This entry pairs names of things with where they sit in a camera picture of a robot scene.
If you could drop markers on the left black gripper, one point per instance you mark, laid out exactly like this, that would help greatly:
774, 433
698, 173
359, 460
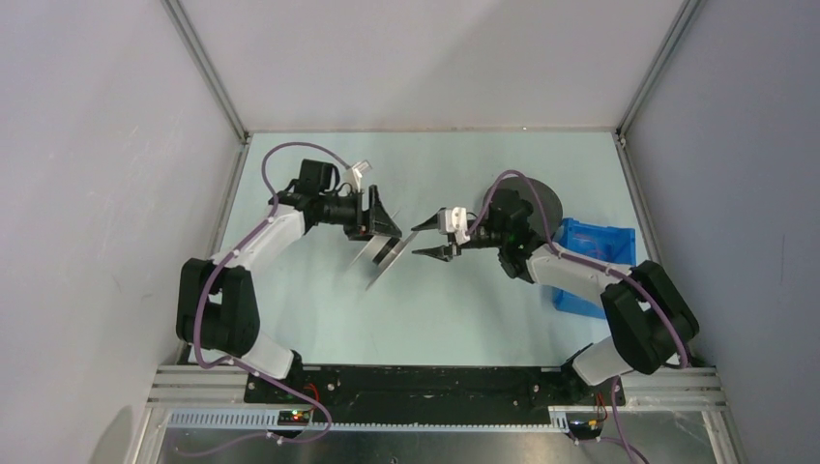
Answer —
375, 219

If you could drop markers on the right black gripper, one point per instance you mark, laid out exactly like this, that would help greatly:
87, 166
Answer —
442, 252

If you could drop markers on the white cable spool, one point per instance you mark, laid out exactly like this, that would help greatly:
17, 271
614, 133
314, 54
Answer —
381, 253

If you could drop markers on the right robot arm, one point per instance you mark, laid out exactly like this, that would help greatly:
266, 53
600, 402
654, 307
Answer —
648, 318

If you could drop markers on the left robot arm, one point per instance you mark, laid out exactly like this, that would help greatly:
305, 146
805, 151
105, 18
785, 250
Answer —
218, 313

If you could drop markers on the blue plastic bin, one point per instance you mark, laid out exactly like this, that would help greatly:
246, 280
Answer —
606, 243

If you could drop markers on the left controller board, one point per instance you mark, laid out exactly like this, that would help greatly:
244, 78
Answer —
294, 418

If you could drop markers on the controller board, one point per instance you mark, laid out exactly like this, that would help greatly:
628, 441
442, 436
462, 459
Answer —
294, 418
585, 430

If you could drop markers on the right controller board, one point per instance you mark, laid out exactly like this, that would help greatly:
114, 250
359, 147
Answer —
585, 430

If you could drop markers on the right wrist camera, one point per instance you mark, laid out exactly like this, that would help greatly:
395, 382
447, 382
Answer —
454, 221

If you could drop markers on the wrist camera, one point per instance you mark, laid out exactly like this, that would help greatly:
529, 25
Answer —
353, 175
454, 221

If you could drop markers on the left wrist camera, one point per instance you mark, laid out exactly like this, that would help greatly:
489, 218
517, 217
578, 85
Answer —
353, 175

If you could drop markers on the black cable spool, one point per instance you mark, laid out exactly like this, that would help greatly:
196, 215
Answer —
550, 201

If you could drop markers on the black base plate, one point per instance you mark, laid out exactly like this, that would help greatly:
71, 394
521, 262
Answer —
448, 395

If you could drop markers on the white slotted cable duct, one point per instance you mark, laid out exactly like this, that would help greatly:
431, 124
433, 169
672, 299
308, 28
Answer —
266, 420

